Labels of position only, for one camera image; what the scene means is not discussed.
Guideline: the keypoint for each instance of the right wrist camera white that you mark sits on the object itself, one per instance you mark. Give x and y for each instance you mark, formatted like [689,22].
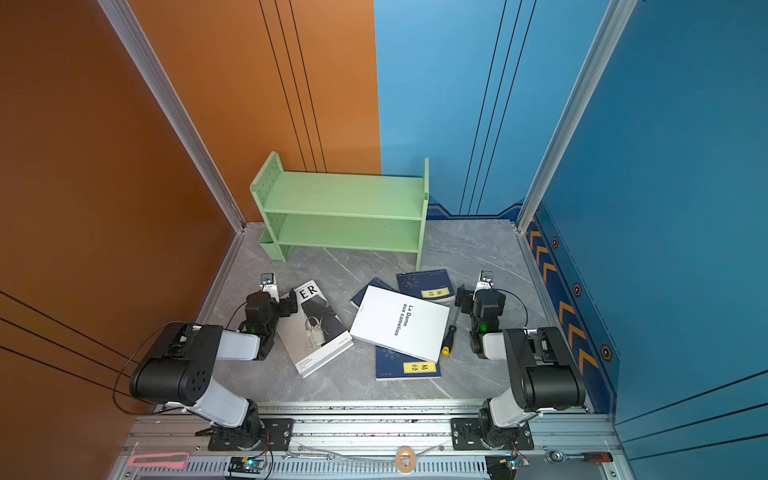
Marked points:
[485,280]

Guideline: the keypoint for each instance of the left circuit board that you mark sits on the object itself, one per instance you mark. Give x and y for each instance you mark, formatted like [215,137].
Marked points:
[248,467]

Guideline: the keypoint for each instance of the pink tool on rail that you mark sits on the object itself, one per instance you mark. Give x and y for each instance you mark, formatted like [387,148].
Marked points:
[167,460]

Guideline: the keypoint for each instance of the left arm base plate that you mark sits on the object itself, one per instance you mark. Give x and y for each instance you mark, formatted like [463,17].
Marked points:
[272,434]

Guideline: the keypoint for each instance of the yellow black screwdriver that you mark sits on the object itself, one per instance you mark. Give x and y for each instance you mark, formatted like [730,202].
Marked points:
[448,340]

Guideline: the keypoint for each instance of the tape roll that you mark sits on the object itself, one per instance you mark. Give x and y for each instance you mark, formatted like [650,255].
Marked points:
[406,460]

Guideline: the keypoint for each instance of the green wooden shelf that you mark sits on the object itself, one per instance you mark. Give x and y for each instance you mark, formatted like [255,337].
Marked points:
[344,211]

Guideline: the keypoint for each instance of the red handled ratchet wrench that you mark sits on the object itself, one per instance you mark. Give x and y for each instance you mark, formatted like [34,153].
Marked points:
[559,457]

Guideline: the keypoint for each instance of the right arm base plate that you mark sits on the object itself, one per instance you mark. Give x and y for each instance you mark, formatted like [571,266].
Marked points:
[469,434]

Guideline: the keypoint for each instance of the blue book front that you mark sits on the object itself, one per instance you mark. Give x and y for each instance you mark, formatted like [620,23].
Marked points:
[392,365]

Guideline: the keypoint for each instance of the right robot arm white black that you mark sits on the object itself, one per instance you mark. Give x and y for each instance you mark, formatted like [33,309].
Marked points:
[542,373]

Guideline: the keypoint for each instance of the blue book near shelf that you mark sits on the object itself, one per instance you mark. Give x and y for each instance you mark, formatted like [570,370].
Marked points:
[432,285]

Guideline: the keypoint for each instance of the right circuit board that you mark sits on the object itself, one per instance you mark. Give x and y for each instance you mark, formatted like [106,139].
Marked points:
[505,467]

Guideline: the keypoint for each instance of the circuit board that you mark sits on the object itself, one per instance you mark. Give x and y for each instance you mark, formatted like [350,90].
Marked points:
[248,467]
[505,467]

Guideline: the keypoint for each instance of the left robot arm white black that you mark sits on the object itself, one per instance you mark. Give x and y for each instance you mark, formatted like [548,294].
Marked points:
[178,370]

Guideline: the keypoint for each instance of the silver wrench on rail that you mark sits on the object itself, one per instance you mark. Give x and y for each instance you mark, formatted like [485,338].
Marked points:
[309,455]

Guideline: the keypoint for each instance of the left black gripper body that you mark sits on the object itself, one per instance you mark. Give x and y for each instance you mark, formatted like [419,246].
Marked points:
[285,305]

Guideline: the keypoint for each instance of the white La Dame book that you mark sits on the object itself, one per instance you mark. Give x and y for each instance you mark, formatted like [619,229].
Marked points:
[401,323]

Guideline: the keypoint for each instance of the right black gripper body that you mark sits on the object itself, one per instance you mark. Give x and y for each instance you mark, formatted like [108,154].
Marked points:
[463,299]

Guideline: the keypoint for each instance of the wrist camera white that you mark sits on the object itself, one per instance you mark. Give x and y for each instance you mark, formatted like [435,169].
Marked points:
[268,285]
[485,280]

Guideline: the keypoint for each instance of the white LOVER book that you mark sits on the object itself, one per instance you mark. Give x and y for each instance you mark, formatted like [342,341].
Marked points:
[314,335]

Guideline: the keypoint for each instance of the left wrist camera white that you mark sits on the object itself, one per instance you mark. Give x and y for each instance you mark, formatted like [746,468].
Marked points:
[268,285]

